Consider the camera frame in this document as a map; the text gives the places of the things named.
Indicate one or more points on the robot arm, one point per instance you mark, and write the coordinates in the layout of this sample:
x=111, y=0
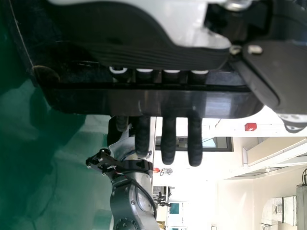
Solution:
x=134, y=203

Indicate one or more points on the dark framed window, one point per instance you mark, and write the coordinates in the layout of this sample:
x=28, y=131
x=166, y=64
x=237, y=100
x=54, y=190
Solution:
x=216, y=143

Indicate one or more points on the grey metal cabinet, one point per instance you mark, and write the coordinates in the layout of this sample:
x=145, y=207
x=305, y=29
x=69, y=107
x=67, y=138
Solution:
x=301, y=206

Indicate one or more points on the red wall box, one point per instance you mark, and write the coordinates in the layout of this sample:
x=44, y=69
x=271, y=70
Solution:
x=250, y=126

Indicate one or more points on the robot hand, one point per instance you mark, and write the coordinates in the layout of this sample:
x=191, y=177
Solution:
x=148, y=33
x=118, y=146

